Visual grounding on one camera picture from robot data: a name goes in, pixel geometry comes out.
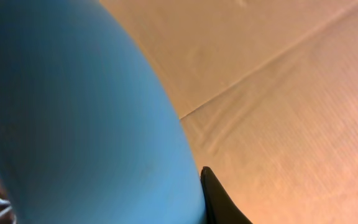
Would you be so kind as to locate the blue plate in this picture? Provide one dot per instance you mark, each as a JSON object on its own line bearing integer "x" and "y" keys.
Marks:
{"x": 87, "y": 132}

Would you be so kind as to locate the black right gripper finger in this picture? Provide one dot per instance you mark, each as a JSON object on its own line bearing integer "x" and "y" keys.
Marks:
{"x": 220, "y": 209}

